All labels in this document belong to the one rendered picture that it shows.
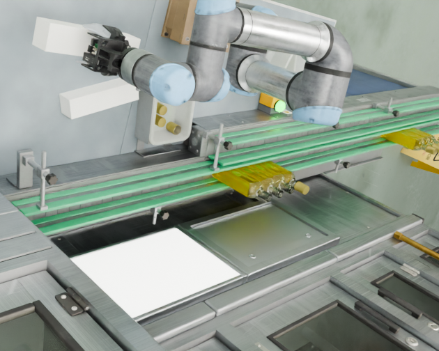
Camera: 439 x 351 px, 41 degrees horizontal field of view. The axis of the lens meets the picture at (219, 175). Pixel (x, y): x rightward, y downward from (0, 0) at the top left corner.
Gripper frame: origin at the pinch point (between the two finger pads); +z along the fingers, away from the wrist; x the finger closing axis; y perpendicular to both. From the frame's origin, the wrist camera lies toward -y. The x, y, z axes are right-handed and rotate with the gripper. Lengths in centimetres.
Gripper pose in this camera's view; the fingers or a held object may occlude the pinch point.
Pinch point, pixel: (91, 42)
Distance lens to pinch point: 139.8
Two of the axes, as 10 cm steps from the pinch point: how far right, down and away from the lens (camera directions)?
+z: -6.6, -3.9, 6.3
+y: -7.0, 0.2, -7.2
